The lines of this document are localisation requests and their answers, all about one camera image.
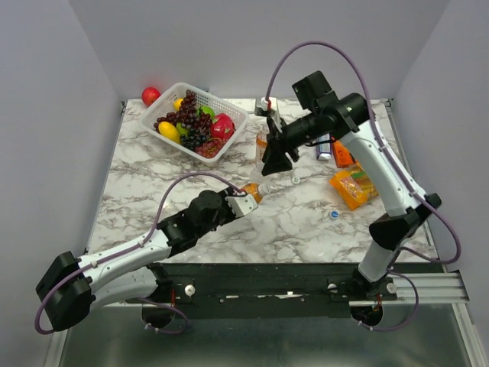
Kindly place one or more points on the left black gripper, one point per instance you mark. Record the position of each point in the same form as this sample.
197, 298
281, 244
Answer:
231, 215

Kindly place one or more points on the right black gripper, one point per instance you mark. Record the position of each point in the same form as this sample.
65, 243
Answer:
278, 144

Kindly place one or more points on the clear plastic bottle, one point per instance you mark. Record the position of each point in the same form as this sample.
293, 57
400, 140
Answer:
256, 176

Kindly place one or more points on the small orange juice bottle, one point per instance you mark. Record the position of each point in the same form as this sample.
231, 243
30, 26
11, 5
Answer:
257, 190

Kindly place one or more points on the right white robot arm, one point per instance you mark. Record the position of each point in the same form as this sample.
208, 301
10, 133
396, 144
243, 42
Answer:
347, 120

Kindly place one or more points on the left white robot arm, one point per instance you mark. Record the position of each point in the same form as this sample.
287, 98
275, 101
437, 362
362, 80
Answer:
72, 286

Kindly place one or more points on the tall orange drink bottle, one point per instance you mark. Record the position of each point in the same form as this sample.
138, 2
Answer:
260, 148

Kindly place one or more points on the blue toothpaste box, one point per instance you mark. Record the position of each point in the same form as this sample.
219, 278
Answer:
323, 148

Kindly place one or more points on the pink dragon fruit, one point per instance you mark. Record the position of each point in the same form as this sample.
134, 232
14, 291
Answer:
222, 127

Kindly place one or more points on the orange razor package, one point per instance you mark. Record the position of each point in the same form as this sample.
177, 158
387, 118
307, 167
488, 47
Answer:
342, 156

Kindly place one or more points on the black grape bunch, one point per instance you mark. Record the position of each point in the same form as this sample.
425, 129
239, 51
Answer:
194, 139

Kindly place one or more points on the orange snack bag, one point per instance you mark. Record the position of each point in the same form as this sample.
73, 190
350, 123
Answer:
354, 186

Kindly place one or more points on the green apple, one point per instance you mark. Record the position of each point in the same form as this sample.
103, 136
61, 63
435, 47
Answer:
206, 110

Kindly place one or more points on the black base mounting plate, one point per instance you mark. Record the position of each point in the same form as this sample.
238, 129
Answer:
311, 306

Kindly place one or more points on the dark purple grape bunch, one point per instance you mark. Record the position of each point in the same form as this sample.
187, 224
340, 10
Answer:
188, 116

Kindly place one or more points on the yellow lemon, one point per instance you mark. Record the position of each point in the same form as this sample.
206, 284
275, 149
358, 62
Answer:
177, 104

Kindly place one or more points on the white plastic fruit basket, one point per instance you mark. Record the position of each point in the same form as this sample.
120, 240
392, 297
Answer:
164, 104

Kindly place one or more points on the red apple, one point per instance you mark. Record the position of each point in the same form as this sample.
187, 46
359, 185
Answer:
150, 95

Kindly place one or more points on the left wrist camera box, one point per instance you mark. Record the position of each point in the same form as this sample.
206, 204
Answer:
242, 205

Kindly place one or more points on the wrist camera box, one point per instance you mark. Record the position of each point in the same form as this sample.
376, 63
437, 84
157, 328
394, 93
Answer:
267, 108
242, 205

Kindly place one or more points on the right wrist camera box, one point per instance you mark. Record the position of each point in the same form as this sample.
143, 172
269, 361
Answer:
267, 108

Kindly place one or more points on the aluminium frame rail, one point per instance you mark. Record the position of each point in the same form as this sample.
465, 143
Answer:
432, 288

